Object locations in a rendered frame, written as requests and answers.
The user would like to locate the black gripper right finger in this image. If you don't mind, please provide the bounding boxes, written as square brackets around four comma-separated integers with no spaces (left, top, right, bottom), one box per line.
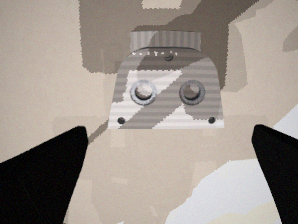
[251,124,298,224]

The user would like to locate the grey metal plate with two round holes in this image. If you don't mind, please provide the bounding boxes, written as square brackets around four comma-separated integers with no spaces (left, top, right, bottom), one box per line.
[108,47,225,129]

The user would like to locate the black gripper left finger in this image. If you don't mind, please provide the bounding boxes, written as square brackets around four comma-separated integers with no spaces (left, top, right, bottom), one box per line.
[0,125,88,224]

